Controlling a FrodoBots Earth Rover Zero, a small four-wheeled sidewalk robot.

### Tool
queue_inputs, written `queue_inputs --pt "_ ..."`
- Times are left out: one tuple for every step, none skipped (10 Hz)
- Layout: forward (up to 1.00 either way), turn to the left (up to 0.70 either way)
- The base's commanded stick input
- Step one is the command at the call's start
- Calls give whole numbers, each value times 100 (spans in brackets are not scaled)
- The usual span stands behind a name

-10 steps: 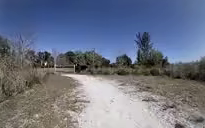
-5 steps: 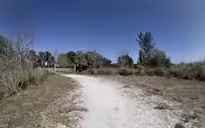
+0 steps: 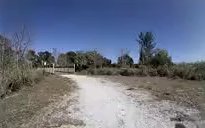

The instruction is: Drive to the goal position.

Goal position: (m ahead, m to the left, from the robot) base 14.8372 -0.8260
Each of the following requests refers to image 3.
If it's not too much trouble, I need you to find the row of trees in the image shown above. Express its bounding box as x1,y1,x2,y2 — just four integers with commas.
24,49,113,71

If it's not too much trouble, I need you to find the small dark tree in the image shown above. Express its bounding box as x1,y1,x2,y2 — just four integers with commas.
117,53,135,68

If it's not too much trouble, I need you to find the pale gravel path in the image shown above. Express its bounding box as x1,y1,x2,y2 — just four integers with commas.
59,73,204,128

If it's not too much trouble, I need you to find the wooden fence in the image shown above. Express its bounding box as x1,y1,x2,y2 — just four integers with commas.
36,63,77,75

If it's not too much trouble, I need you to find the tall dark tree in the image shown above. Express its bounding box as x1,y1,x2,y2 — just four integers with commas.
135,31,158,66

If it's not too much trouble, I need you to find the green bushy tree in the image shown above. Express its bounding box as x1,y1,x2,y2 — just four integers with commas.
149,48,174,68

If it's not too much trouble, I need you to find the dry grass verge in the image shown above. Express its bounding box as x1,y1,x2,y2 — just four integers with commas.
89,73,205,128

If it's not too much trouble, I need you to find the row of bushes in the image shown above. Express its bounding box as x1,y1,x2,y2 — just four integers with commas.
76,54,205,83

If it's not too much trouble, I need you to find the dry brown ground verge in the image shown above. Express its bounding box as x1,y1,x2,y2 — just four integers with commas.
0,73,86,128

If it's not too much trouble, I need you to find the dry bare brush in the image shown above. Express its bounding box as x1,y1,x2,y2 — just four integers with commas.
0,26,46,101

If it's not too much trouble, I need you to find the sign on post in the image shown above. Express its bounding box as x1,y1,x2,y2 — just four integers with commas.
42,60,48,76

